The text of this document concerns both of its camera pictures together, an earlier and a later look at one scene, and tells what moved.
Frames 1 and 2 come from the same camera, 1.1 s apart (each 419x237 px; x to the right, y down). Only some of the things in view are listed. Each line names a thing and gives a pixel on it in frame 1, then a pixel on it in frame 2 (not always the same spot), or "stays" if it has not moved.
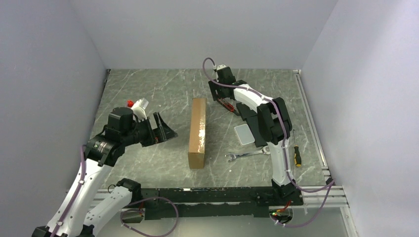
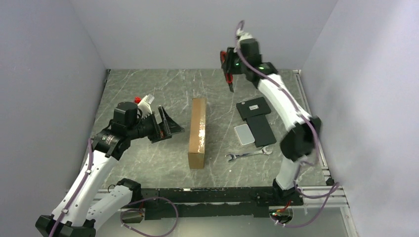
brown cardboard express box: x=196 y=150 stays
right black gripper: x=214 y=87 -> x=231 y=55
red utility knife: x=228 y=106 -> x=229 y=77
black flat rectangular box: x=253 y=124 stays
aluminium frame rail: x=331 y=196 stays
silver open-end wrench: x=265 y=150 stays
